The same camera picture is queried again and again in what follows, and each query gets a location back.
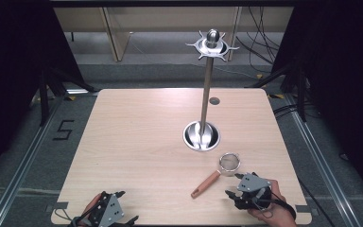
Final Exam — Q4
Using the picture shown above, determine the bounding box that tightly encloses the black table corner bracket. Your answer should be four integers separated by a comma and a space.
295, 204, 320, 218

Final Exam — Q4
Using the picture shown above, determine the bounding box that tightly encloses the thin grey gripper cable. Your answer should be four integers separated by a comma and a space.
56, 208, 91, 227

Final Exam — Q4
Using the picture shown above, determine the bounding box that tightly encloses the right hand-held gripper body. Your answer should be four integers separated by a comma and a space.
233, 171, 274, 212

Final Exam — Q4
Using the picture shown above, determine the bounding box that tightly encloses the black floor cable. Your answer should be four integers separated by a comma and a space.
296, 176, 334, 227
272, 103, 301, 120

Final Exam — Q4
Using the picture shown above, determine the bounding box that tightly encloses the steel utensil rack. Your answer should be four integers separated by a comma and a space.
182, 28, 240, 153

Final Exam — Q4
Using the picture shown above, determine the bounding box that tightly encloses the black curtain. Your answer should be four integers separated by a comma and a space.
269, 0, 363, 202
0, 0, 88, 185

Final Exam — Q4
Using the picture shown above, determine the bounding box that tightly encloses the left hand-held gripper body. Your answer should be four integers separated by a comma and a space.
87, 191, 126, 227

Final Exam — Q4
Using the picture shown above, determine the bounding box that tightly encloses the black metal stand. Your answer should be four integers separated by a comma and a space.
37, 64, 99, 128
245, 61, 309, 123

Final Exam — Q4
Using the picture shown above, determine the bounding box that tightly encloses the aluminium floor rail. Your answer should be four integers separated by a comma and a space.
284, 94, 362, 227
0, 94, 67, 227

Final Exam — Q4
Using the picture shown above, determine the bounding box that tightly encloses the person's left hand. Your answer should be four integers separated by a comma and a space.
75, 192, 104, 227

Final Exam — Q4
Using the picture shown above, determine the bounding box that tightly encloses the black wrist strap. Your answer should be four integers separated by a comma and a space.
270, 191, 297, 220

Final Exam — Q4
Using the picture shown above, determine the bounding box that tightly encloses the beige wooden cabinet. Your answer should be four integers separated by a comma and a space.
53, 6, 295, 63

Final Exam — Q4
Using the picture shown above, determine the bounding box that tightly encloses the person's right hand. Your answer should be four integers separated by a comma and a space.
247, 179, 298, 227

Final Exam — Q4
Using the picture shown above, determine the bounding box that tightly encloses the strainer with wooden handle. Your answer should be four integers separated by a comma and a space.
190, 152, 242, 200

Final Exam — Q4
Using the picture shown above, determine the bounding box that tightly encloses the bundle of black cables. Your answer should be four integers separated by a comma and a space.
234, 6, 283, 67

